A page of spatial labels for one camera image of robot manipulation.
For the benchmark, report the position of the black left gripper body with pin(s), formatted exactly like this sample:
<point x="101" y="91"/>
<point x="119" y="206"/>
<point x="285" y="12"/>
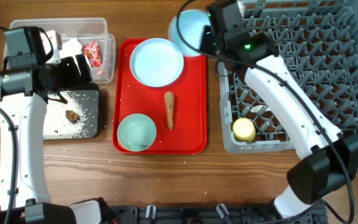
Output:
<point x="65" y="74"/>

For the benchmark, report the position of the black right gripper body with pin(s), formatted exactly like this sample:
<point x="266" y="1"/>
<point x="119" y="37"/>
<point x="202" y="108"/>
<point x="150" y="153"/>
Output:
<point x="209" y="45"/>

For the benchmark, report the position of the light blue bowl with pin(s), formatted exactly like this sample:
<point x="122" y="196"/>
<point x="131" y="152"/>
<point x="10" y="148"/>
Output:
<point x="192" y="23"/>

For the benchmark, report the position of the dark food scrap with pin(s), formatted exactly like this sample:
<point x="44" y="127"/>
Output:
<point x="71" y="116"/>

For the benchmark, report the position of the white rice pile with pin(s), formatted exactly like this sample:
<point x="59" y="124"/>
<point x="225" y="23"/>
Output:
<point x="56" y="126"/>

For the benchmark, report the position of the mint green bowl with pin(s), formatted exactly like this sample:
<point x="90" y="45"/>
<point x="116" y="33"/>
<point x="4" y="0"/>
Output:
<point x="136" y="132"/>

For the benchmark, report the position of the white plastic spoon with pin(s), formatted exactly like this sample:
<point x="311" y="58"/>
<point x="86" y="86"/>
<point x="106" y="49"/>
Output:
<point x="260" y="109"/>

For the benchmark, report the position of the yellow plastic cup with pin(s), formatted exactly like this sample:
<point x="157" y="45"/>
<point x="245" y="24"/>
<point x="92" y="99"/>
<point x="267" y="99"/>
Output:
<point x="244" y="130"/>

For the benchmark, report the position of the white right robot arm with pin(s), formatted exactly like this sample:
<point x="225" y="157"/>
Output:
<point x="328" y="159"/>

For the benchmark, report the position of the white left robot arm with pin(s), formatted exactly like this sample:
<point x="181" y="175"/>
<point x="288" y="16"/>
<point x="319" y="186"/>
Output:
<point x="28" y="75"/>

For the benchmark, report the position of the black waste tray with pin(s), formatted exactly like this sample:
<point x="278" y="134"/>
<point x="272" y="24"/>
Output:
<point x="91" y="105"/>

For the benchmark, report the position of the grey dishwasher rack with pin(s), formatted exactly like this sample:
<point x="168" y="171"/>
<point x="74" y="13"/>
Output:
<point x="319" y="43"/>

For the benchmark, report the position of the red snack wrapper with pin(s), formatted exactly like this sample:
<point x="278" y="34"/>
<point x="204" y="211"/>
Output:
<point x="92" y="52"/>

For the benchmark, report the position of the white crumpled tissue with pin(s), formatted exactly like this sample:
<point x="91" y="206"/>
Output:
<point x="70" y="48"/>

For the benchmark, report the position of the clear plastic bin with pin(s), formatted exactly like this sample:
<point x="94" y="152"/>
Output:
<point x="84" y="30"/>

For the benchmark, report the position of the light blue plate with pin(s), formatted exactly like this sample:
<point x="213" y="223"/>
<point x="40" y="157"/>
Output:
<point x="156" y="62"/>

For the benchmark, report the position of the brown carrot-like vegetable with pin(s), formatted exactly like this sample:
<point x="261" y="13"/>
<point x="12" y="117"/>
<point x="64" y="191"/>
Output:
<point x="169" y="104"/>

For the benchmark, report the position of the red plastic tray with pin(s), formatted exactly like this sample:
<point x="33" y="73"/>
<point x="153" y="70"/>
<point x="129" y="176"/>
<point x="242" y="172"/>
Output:
<point x="189" y="134"/>

